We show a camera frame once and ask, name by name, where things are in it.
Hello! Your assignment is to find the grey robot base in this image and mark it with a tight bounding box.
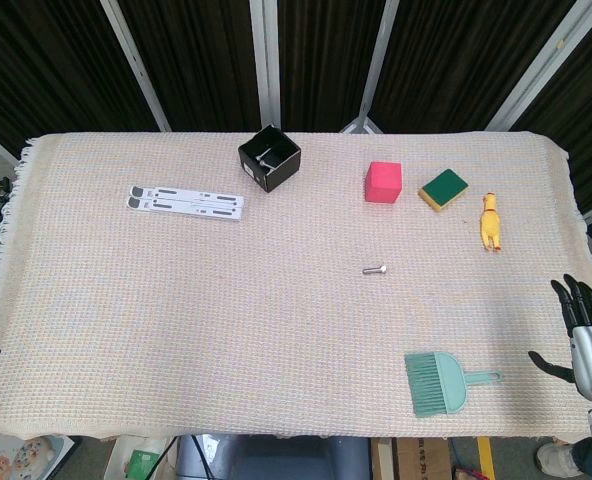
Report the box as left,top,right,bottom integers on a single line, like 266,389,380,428
175,433,373,480

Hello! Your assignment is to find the white shoe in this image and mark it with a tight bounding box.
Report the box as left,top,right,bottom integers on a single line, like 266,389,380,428
535,442,585,477

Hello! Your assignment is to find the teal dustpan brush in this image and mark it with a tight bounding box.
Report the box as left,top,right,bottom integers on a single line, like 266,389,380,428
404,351,504,418

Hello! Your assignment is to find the yellow rubber chicken toy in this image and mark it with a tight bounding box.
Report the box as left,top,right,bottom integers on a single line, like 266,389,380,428
478,191,504,254

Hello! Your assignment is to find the brown cardboard box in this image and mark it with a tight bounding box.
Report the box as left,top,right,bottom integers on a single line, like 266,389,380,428
370,437,453,480

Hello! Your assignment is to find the green and yellow sponge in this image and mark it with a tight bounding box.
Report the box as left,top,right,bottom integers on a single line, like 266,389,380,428
417,168,470,213

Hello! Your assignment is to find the red foam cube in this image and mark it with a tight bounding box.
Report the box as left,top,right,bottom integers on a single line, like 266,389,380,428
364,160,404,205

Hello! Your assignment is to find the black open cardboard box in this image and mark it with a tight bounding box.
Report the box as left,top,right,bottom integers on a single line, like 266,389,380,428
238,124,303,194

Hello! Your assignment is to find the beige woven tablecloth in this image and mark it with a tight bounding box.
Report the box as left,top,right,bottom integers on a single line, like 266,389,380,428
0,130,592,444

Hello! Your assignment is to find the white folded laptop stand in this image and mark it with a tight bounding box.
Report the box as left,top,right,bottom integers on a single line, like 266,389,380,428
125,185,246,224

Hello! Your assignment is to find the green packet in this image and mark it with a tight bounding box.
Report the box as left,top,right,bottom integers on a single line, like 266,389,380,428
127,448,160,480

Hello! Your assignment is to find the illustrated picture book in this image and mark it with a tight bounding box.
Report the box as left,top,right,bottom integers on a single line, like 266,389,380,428
0,433,77,480

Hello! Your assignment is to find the white frame post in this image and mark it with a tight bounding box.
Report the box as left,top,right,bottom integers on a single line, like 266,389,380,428
248,0,283,132
99,0,173,133
339,0,402,134
485,0,592,132

